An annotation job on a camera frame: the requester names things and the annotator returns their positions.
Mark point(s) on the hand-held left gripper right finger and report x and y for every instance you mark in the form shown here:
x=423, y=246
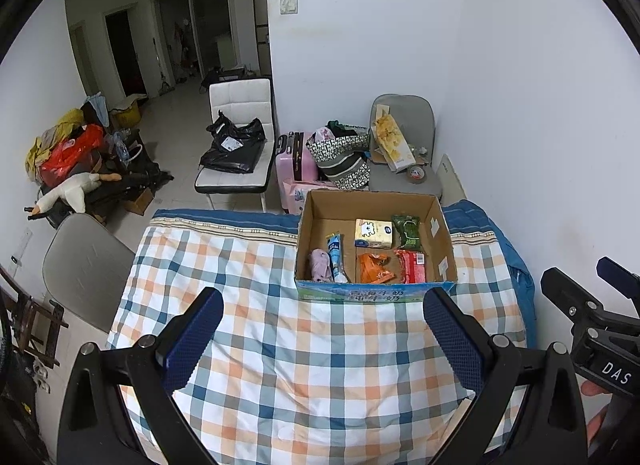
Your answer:
x=452, y=337

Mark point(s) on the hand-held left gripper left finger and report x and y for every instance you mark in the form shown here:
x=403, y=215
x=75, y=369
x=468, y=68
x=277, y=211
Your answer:
x=192, y=337

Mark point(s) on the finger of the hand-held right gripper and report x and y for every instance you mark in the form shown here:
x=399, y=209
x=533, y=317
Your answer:
x=617, y=272
x=570, y=292

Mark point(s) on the red snack packet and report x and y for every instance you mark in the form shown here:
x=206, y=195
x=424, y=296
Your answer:
x=412, y=267

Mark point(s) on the printed cardboard box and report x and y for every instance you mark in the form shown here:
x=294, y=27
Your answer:
x=440, y=245

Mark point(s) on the orange snack packet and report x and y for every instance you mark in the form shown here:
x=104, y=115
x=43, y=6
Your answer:
x=375, y=269

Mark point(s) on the green snack packet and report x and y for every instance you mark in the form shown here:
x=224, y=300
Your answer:
x=406, y=232

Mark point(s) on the yellow white tissue pack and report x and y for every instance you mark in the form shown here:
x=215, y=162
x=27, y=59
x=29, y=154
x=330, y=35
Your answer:
x=372, y=235

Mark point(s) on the blue long snack packet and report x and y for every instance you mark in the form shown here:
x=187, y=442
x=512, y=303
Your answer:
x=336, y=257

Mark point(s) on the purple sock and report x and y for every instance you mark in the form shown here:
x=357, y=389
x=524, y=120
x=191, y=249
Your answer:
x=321, y=266

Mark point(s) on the person's right hand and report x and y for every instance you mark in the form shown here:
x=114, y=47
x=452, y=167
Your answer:
x=597, y=425

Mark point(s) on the blue jacket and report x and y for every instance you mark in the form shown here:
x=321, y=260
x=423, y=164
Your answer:
x=522, y=290

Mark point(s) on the plaid blanket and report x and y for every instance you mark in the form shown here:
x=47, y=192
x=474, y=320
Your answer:
x=300, y=370

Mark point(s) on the empty grey chair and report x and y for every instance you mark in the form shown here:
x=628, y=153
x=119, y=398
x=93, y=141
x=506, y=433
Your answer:
x=85, y=265

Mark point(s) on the small brown floor carton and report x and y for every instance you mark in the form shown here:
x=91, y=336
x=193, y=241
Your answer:
x=137, y=201

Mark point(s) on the wooden folding rack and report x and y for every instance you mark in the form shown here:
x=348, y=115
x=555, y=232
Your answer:
x=35, y=317

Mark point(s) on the flat cardboard sheet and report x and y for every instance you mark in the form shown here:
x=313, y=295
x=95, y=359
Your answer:
x=450, y=177

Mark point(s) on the tape roll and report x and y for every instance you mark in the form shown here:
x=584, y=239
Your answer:
x=416, y=174

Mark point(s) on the black luggage pile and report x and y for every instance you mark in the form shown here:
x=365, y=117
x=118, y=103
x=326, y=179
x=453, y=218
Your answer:
x=135, y=172

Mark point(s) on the pink wipes package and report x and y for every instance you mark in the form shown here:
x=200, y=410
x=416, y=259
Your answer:
x=302, y=195

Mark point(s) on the white goose plush toy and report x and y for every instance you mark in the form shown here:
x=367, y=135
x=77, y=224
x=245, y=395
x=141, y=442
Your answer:
x=75, y=190

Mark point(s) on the black plastic bag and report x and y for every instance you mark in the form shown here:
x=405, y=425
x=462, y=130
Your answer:
x=232, y=147

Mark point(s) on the pink suitcase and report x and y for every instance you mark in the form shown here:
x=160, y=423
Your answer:
x=295, y=165

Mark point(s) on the yellow snack box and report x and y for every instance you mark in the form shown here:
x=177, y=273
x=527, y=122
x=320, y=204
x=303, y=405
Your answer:
x=392, y=142

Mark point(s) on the patterned tote bag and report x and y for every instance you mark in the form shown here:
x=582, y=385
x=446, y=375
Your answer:
x=340, y=160

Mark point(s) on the red plastic bag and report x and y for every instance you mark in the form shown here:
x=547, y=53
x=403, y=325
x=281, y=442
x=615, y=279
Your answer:
x=70, y=155

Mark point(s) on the yellow open carton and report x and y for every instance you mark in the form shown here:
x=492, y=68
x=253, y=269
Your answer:
x=127, y=112

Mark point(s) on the grey chair with clutter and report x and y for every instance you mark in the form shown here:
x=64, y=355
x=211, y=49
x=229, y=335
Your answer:
x=405, y=105

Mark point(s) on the yellow bag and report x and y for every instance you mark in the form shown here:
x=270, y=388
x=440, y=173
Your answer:
x=47, y=145

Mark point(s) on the white padded chair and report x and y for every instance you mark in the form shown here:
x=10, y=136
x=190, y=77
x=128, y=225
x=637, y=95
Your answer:
x=240, y=97

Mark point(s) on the light blue cloth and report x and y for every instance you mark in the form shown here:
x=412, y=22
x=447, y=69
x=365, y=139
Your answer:
x=97, y=107

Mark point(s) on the white wall switch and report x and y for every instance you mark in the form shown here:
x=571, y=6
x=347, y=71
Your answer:
x=289, y=6

